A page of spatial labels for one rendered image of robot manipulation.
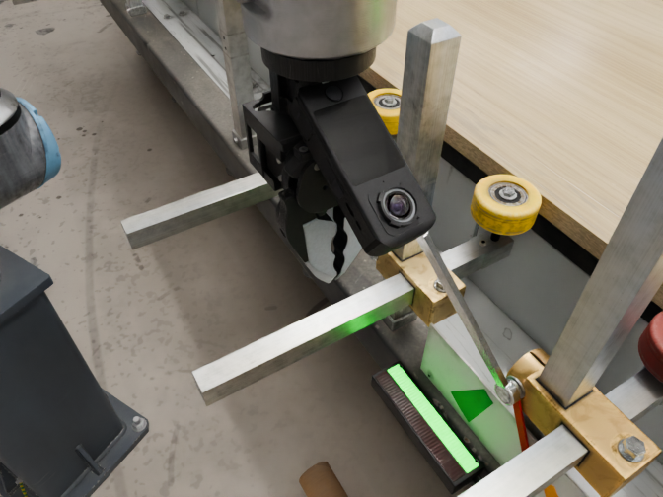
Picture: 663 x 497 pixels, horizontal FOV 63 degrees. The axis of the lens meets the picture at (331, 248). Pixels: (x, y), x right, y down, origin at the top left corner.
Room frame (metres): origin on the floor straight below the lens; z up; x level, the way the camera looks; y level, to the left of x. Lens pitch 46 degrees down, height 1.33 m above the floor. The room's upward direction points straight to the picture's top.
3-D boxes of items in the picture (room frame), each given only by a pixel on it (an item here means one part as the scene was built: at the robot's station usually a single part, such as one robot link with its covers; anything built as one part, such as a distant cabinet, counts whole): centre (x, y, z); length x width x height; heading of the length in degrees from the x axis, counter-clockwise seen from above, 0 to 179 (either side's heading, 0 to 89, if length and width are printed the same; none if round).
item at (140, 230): (0.62, 0.08, 0.83); 0.43 x 0.03 x 0.04; 121
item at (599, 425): (0.25, -0.24, 0.85); 0.13 x 0.06 x 0.05; 31
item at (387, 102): (0.72, -0.09, 0.85); 0.08 x 0.08 x 0.11
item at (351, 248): (0.33, 0.00, 1.02); 0.06 x 0.03 x 0.09; 32
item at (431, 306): (0.46, -0.11, 0.82); 0.13 x 0.06 x 0.05; 31
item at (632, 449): (0.21, -0.26, 0.88); 0.02 x 0.02 x 0.01
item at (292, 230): (0.30, 0.02, 1.07); 0.05 x 0.02 x 0.09; 122
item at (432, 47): (0.48, -0.09, 0.89); 0.03 x 0.03 x 0.48; 31
